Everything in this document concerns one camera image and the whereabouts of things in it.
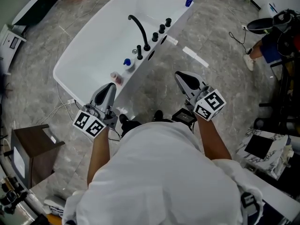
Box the white bathtub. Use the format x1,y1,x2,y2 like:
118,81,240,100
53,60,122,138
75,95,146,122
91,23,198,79
52,0,195,119

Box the pink white plastic bottle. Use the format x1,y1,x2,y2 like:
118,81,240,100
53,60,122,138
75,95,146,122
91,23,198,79
110,71,124,86

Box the person's right forearm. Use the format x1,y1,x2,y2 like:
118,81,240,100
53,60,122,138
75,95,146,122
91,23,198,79
195,115,233,160

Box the white bottle with blue cap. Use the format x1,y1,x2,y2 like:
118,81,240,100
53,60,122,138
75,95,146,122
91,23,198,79
123,58,135,71

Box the white floor cable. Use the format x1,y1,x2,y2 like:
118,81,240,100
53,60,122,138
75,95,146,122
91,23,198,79
41,82,78,124

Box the person's white shirt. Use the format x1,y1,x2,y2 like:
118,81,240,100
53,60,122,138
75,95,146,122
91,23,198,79
62,122,265,225

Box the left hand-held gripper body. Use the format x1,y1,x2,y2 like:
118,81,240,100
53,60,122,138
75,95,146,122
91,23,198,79
72,103,119,139

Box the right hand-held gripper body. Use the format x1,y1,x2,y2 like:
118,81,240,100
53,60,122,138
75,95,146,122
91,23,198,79
185,85,227,121

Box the person's black trousers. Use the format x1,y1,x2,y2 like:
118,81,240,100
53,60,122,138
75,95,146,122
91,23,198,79
120,120,174,138

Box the person's left forearm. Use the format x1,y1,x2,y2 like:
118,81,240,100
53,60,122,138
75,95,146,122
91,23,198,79
86,127,111,187

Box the grey striped waist bag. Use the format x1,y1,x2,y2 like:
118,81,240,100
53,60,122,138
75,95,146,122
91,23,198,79
240,191,263,222

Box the black waist-mounted box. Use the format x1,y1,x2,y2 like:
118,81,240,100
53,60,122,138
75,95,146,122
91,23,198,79
172,108,197,126

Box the white cabinet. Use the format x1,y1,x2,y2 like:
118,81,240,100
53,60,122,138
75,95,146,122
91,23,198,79
0,23,27,76

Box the black cable with adapter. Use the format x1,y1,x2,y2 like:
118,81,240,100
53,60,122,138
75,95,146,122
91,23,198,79
228,29,253,55

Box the black curved bathtub faucet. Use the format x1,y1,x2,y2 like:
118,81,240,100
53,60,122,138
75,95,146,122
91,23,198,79
128,15,151,51

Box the dark wooden cabinet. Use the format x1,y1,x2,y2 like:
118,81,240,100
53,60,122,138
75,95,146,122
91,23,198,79
10,124,66,190

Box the marble-patterned cabinet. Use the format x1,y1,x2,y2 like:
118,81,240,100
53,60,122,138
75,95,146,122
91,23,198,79
235,127,295,180

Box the black bag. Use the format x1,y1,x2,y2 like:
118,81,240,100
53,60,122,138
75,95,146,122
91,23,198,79
247,8,298,35

